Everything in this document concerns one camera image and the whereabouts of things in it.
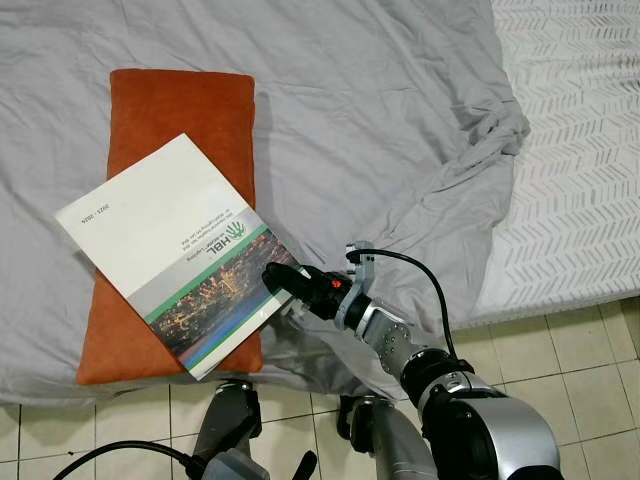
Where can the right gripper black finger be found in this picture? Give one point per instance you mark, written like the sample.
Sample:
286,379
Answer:
290,280

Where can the white booklet with city photo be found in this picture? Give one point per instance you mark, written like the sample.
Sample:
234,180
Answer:
150,220

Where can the orange rectangular pillow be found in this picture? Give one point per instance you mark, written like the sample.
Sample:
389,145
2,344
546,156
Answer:
170,110

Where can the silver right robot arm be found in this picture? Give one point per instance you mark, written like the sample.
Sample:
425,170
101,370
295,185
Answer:
480,430

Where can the grey left robot leg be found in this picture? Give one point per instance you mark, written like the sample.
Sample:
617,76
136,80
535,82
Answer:
228,415

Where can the grey bed sheet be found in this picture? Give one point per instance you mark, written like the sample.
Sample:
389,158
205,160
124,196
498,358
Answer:
350,100

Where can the white patterned mattress cover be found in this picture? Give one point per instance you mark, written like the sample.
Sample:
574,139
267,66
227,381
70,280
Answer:
580,150

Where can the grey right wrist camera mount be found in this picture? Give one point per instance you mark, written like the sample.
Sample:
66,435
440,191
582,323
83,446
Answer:
364,280

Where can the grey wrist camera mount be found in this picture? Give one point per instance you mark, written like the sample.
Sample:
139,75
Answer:
364,280
235,467

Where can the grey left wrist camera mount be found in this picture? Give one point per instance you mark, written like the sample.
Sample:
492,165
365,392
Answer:
235,467

